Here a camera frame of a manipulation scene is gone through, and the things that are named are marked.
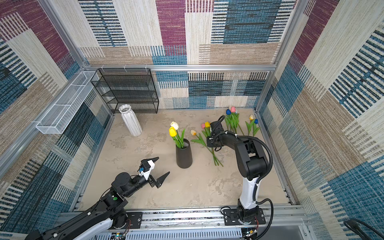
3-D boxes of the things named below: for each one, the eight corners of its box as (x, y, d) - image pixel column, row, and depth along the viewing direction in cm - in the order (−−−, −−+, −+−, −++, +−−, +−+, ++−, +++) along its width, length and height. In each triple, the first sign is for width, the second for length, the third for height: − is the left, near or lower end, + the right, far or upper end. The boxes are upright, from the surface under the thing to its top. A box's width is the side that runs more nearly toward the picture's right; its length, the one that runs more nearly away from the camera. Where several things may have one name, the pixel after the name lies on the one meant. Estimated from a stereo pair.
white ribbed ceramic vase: (129, 136, 107) (116, 113, 89) (132, 127, 112) (120, 104, 94) (140, 136, 107) (129, 113, 89) (143, 127, 112) (133, 104, 94)
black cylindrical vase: (177, 165, 94) (173, 147, 77) (186, 156, 98) (185, 137, 81) (185, 172, 91) (183, 155, 75) (194, 162, 95) (194, 144, 79)
